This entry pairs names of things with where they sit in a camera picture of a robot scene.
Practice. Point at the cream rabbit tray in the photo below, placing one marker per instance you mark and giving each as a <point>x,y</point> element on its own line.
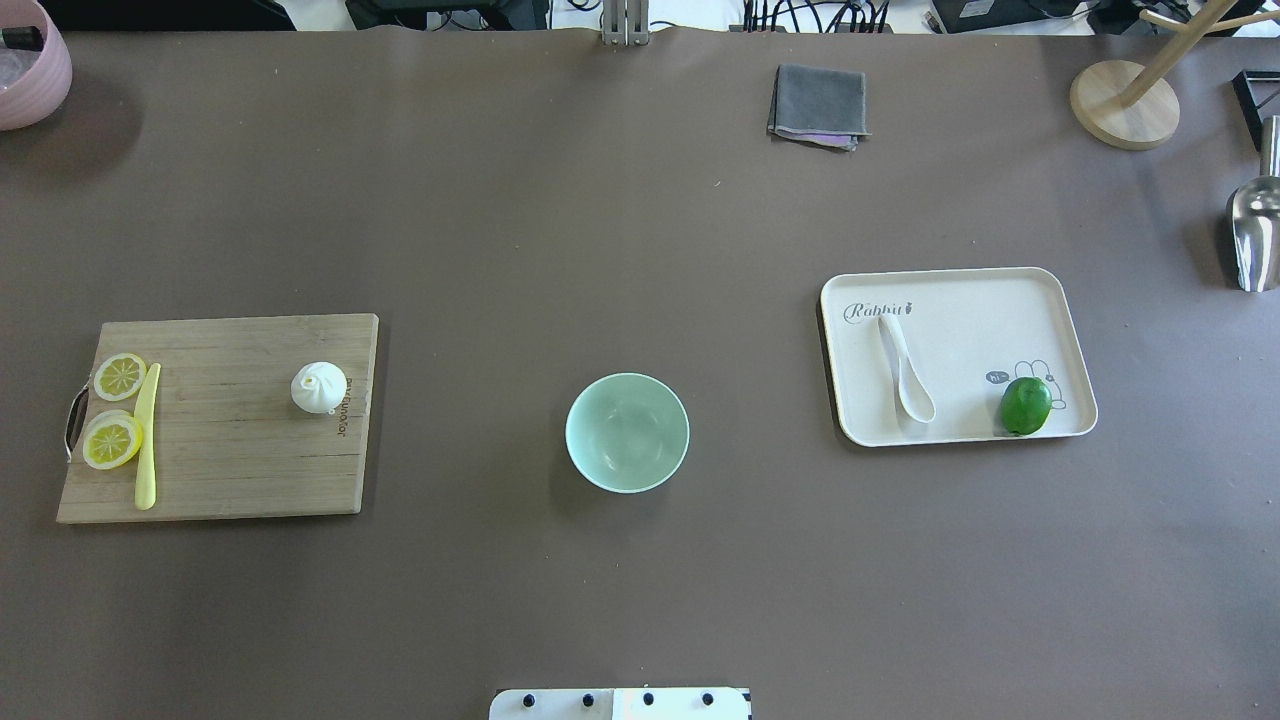
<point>970,333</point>

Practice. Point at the lemon slice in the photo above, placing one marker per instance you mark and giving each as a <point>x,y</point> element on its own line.
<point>119,377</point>
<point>111,439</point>

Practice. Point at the lower lemon slice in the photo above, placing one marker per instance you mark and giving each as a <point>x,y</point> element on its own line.
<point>111,439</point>

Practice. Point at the pink bowl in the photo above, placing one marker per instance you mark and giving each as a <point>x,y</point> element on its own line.
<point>33,88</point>

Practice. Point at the mint green bowl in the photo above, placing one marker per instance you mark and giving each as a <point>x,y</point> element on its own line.
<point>627,433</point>

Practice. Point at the metal scoop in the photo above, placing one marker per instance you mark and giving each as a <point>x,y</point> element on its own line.
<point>1254,217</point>

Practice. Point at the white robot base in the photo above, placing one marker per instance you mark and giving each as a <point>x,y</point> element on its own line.
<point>680,702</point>

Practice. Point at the bamboo cutting board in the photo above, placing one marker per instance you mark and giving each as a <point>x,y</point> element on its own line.
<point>229,441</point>

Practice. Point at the white steamed bun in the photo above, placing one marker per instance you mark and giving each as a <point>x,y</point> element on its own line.
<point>319,388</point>

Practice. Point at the green lime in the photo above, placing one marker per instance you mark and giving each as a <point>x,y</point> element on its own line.
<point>1025,406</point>

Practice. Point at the metal camera post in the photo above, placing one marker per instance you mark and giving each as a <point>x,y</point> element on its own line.
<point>625,23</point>

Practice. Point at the folded grey cloth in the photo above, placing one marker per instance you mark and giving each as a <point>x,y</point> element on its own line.
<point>820,106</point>

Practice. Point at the upper lemon slice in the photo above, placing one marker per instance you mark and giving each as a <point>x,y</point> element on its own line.
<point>119,377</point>

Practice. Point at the wooden stand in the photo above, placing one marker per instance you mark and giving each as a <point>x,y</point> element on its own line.
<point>1131,106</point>

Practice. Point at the yellow plastic knife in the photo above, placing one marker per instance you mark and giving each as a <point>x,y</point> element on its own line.
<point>145,486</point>

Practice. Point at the white ceramic spoon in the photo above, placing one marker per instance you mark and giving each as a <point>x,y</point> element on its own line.
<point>915,399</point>

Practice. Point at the black frame object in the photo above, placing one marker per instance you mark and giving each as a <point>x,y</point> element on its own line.
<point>1254,90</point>

